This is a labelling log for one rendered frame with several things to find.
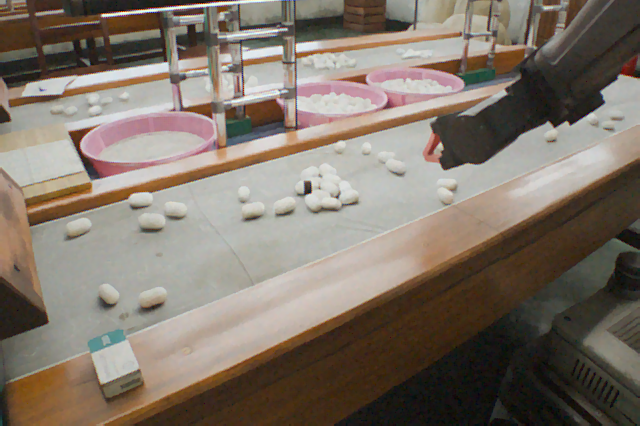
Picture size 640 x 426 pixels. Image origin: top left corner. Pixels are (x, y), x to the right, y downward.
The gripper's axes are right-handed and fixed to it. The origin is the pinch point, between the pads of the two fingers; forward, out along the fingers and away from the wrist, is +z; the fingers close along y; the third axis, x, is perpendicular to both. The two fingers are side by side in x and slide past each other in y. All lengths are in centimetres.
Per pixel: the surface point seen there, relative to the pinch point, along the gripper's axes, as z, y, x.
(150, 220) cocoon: 16.4, 37.2, -4.7
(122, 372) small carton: -6.8, 47.0, 10.9
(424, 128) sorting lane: 24.7, -24.4, -8.7
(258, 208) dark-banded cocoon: 12.8, 22.6, -1.4
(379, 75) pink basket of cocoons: 51, -41, -32
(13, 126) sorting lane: 65, 54, -43
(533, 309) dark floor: 64, -79, 55
